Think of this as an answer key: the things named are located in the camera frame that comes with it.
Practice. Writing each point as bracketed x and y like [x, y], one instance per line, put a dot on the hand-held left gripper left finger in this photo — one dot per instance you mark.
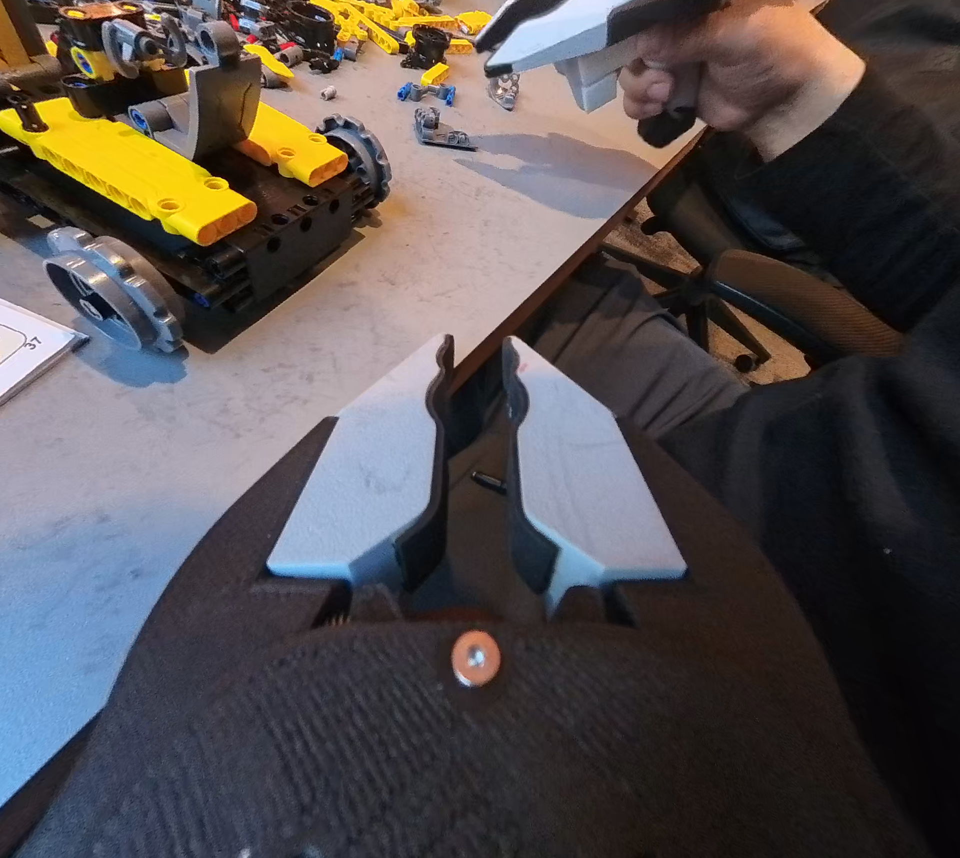
[360, 490]

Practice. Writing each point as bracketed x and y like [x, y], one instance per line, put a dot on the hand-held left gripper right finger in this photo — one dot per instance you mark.
[592, 490]

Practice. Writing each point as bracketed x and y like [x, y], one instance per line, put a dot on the person's right forearm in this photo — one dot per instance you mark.
[885, 183]

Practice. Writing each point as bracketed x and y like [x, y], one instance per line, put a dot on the person's right hand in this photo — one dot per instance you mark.
[750, 70]

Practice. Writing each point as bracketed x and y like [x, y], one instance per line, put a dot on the person's grey trouser leg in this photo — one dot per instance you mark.
[622, 363]

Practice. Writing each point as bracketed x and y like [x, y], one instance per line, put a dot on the black spoked wheel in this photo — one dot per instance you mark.
[431, 44]

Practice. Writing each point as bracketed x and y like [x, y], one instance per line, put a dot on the short yellow beam piece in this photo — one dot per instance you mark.
[435, 74]

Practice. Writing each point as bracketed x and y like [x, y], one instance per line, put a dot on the grey pin connector piece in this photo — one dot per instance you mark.
[427, 93]

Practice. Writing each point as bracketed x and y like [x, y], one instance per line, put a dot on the pile of toy brick pieces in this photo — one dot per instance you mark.
[352, 22]

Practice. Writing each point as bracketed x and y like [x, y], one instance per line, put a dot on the black wheel hub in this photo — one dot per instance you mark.
[311, 25]

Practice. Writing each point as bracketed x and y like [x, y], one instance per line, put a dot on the black mesh office chair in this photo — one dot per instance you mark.
[825, 307]

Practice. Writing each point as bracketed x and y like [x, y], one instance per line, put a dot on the yellow curved panel piece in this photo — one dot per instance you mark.
[270, 64]

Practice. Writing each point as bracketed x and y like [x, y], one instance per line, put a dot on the white instruction booklet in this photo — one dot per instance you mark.
[30, 348]

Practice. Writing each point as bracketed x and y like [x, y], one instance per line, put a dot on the yellow black toy brick vehicle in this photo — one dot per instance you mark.
[135, 168]

